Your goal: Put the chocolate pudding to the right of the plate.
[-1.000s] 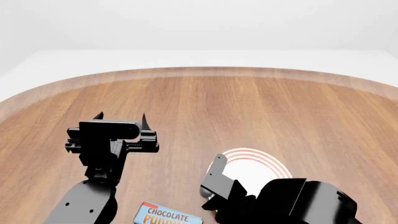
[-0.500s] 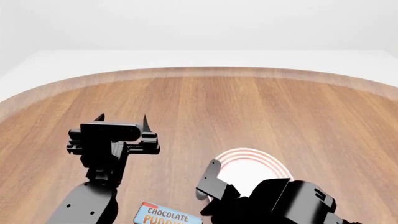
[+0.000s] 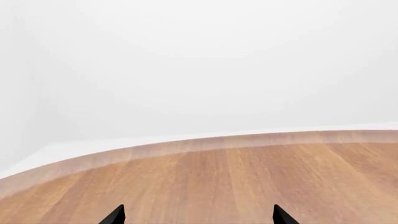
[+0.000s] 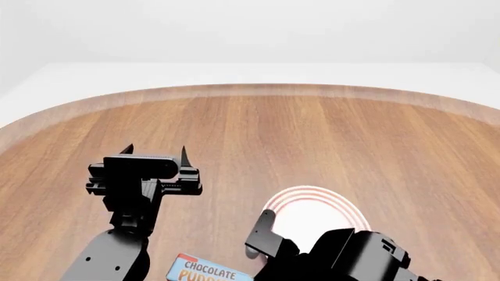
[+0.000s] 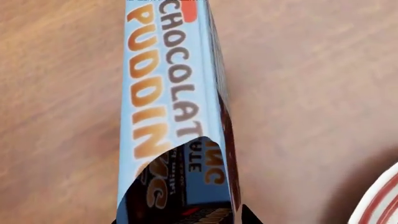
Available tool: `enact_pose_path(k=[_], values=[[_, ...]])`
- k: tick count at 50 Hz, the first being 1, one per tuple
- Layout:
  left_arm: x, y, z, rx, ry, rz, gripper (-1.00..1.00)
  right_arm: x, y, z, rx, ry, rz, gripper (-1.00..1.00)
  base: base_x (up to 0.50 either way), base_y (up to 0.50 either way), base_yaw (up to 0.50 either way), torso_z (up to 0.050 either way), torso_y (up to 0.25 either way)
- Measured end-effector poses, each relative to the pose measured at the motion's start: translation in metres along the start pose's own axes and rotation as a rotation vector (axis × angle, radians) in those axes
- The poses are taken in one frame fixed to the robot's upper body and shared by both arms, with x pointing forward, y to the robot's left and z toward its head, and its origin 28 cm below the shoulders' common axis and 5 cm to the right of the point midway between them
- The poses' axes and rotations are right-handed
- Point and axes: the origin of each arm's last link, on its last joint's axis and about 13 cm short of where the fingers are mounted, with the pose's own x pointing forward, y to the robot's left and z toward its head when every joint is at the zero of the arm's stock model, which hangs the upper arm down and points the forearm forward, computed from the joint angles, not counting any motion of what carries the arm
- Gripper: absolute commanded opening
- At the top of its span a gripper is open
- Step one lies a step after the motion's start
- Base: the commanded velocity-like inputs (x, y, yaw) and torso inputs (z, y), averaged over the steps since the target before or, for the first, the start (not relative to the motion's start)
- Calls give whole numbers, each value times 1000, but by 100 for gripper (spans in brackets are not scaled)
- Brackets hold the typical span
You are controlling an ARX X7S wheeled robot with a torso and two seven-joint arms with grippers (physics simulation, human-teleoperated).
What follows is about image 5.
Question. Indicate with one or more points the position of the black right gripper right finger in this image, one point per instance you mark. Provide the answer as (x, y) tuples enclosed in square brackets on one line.
[(250, 215)]

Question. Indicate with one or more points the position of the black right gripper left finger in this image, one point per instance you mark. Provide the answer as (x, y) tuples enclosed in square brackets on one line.
[(112, 221)]

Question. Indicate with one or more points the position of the blue chocolate pudding box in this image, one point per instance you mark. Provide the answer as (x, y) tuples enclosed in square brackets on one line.
[(155, 93)]

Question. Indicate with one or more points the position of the white plate with red stripes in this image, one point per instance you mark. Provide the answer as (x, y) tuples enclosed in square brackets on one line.
[(377, 203)]

